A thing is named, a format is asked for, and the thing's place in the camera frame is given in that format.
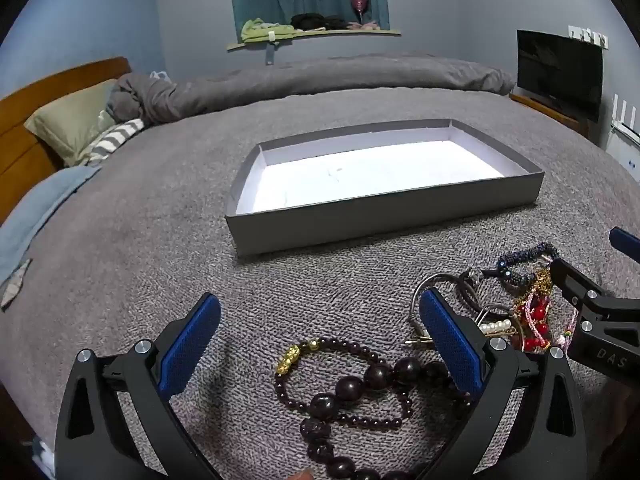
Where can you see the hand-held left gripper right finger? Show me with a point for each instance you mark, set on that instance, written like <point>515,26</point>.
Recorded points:
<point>450,337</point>

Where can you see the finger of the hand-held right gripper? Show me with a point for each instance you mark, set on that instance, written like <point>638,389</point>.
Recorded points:
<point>607,330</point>
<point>626,242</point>

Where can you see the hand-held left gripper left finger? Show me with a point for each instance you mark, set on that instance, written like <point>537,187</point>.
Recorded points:
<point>192,337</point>

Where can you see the grey cardboard box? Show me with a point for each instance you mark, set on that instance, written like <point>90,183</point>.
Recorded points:
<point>380,220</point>

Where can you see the white appliance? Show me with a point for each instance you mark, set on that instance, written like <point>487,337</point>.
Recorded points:
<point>625,145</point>

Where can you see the grey bedspread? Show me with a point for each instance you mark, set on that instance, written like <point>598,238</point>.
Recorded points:
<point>150,240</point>

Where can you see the wooden television stand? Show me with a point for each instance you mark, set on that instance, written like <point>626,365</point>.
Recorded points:
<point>555,112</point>

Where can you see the black television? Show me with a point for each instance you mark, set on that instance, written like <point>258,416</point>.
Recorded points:
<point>560,72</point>

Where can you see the small plaid cloth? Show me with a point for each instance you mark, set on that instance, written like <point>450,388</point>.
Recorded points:
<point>15,285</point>

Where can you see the light blue blanket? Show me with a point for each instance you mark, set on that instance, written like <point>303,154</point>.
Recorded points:
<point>40,200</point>

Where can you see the grey striped pillow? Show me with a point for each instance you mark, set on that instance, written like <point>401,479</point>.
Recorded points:
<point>117,132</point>

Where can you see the olive green pillow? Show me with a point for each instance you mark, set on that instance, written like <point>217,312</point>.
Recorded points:
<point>65,120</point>

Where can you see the white plastic bag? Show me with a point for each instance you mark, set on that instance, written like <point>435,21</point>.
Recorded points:
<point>160,76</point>

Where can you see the grey duvet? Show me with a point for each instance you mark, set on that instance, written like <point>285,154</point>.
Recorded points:
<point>300,75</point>

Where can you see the wooden headboard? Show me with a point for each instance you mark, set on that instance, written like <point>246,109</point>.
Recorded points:
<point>30,90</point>

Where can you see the green cloth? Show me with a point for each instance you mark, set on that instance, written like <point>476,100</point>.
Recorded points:
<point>262,30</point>

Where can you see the wooden window sill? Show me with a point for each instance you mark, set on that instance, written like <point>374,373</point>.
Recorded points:
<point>350,33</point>

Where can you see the small pink object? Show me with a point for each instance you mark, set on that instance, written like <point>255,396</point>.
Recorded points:
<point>370,24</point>

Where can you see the black cloth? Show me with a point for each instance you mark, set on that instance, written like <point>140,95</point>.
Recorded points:
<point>315,21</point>

